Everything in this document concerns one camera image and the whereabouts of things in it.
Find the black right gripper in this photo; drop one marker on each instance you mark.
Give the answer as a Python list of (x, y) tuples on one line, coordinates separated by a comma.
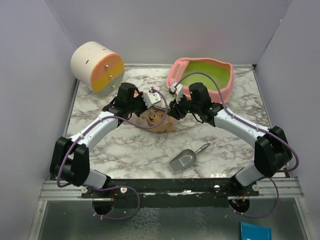
[(175, 111)]

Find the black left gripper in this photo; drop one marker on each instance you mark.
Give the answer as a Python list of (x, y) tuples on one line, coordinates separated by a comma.
[(145, 106)]

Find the cat litter paper bag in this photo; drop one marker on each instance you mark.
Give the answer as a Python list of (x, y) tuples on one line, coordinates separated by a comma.
[(152, 118)]

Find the metal litter scoop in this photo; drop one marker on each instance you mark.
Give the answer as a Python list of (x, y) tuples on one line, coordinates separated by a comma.
[(186, 158)]

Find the metal ruler bag clip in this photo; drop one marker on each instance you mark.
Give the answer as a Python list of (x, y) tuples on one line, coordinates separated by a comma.
[(160, 108)]

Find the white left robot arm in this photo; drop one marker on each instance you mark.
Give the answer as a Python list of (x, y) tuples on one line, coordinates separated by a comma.
[(70, 162)]

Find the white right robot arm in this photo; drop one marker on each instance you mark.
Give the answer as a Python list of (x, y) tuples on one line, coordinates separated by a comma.
[(271, 151)]

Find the pink green litter box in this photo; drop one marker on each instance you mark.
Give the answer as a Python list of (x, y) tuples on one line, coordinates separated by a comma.
[(214, 74)]

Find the cream round cat scratcher drum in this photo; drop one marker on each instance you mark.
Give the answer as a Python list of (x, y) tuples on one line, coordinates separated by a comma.
[(98, 67)]

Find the blue card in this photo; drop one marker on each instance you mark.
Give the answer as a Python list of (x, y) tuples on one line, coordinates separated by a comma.
[(254, 232)]

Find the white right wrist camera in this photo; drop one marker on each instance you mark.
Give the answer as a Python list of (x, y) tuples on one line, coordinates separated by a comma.
[(177, 89)]

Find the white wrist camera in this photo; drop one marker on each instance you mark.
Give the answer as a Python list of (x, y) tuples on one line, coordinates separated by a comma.
[(177, 89), (151, 98)]

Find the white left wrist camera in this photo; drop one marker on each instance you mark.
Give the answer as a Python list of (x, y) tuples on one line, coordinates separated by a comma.
[(151, 98)]

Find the aluminium extrusion frame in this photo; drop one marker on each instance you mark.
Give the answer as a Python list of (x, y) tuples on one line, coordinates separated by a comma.
[(287, 188)]

